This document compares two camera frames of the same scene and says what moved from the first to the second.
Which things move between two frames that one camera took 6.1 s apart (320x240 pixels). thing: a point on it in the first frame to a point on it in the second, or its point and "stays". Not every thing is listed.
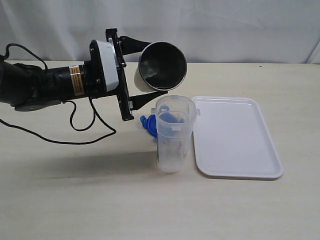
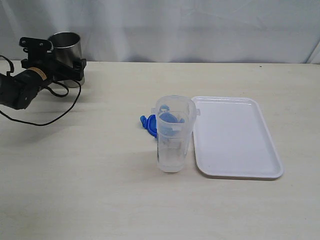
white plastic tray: (231, 139) stays
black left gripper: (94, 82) to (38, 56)
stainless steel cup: (162, 66) to (67, 47)
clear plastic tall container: (175, 120) stays
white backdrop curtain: (213, 31) stays
